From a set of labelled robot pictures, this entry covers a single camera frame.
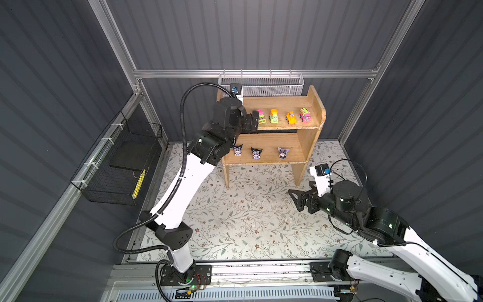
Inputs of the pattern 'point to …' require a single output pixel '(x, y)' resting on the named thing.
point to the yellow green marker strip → (138, 184)
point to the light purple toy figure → (283, 153)
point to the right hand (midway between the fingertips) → (301, 189)
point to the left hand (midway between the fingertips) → (240, 109)
